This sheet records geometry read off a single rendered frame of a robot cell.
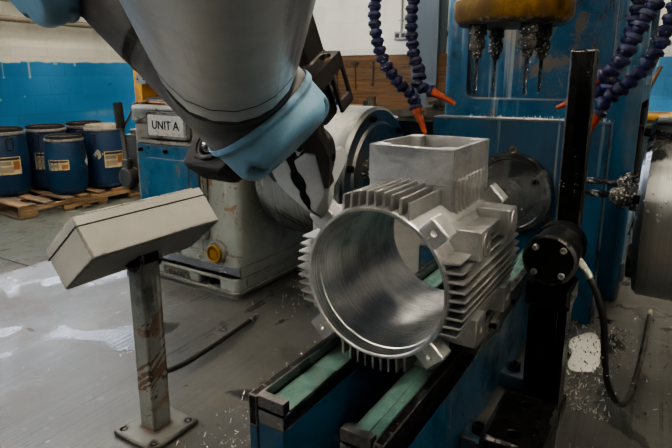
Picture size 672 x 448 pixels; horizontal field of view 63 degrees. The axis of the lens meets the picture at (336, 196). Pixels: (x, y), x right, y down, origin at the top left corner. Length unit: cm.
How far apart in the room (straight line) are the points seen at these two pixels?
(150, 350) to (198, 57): 52
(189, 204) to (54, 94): 625
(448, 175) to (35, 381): 64
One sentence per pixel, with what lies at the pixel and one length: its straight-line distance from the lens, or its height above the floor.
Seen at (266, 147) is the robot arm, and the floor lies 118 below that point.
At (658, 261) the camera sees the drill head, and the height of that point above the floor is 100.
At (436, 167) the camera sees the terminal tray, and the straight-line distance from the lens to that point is 58.
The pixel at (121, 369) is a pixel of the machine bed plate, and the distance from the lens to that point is 89.
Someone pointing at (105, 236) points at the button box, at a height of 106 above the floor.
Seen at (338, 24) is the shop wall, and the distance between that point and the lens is 684.
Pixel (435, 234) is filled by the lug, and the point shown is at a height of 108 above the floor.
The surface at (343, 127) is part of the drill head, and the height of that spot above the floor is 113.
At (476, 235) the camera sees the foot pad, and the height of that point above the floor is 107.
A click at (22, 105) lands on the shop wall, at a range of 669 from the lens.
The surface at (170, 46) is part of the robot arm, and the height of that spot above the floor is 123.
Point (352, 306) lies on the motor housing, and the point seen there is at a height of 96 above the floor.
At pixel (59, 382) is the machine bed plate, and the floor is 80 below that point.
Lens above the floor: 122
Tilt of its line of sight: 13 degrees down
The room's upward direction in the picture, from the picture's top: straight up
